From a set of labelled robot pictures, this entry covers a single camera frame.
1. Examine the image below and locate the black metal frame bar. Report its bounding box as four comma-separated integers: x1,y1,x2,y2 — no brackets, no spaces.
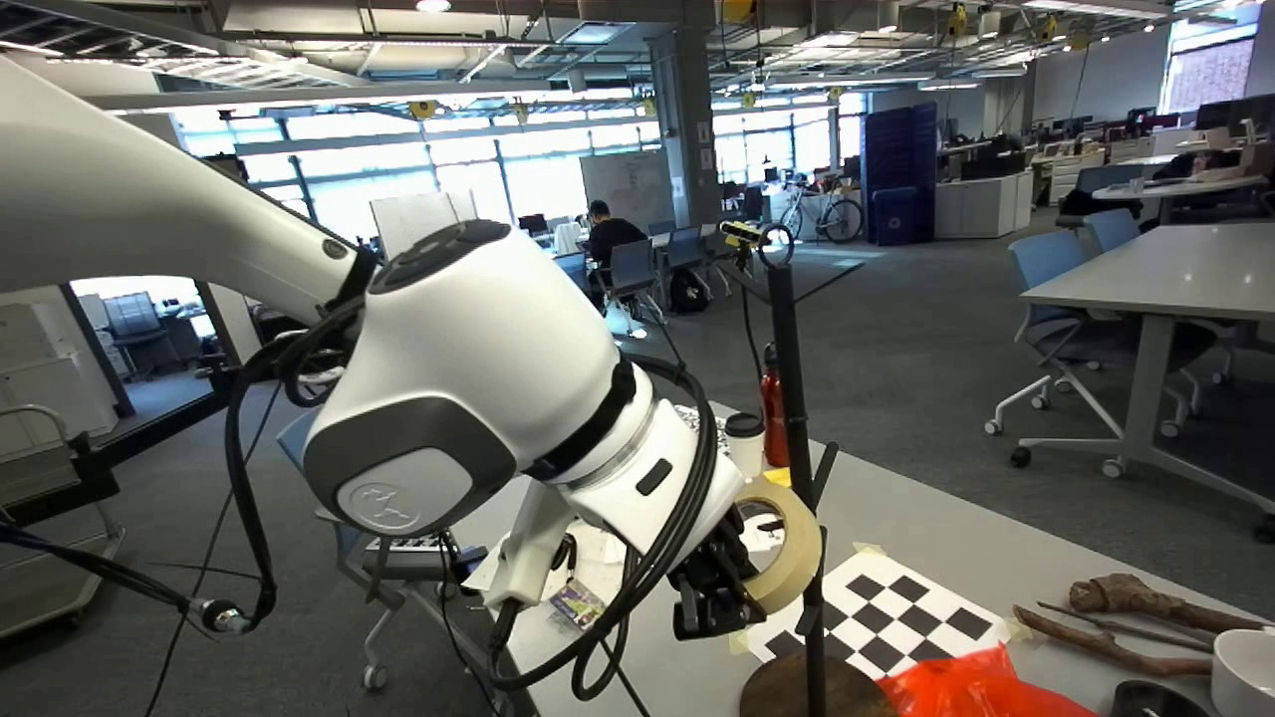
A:
0,377,261,533

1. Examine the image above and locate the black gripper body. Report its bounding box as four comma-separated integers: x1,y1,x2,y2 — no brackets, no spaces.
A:
671,527,771,644

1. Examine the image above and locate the white cup with black lid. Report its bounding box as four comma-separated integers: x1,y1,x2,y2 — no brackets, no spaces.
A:
723,409,775,483

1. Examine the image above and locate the orange plastic bag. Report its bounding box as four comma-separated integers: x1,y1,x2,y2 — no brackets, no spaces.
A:
881,644,1096,717

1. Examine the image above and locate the bicycle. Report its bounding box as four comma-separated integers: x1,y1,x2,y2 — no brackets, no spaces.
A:
776,178,869,246

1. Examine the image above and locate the black white checkerboard sheet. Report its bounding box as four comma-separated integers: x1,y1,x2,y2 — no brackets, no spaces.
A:
734,547,1021,687

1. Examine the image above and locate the black camera on gooseneck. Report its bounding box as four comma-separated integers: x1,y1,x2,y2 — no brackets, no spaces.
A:
723,217,804,510

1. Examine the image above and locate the blue cabinet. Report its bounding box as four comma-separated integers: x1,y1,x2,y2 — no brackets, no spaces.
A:
861,101,945,251

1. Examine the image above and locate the brown wooden stick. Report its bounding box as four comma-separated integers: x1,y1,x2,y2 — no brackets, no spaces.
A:
1063,568,1266,636
1011,602,1216,679

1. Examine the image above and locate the black measuring scoop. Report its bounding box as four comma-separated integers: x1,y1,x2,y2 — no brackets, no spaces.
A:
1109,679,1216,717

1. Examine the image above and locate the grey office table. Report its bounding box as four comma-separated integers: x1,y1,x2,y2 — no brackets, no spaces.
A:
1015,217,1275,539

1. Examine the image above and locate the cream masking tape roll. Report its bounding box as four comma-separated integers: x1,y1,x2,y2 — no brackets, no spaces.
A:
723,473,829,619

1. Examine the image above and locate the small colourful box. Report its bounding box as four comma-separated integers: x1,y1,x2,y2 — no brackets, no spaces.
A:
548,576,614,635

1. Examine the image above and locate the red bottle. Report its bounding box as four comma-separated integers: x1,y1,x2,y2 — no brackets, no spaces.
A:
756,365,799,473

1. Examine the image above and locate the white plastic cup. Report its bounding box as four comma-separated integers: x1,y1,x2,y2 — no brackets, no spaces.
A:
1208,627,1275,717

